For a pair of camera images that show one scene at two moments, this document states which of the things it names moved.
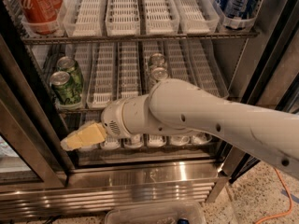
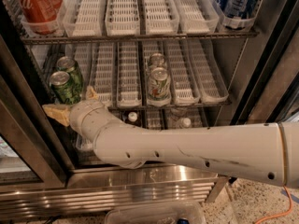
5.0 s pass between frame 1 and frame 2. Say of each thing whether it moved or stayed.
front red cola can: stayed
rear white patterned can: stayed
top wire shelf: stayed
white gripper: moved
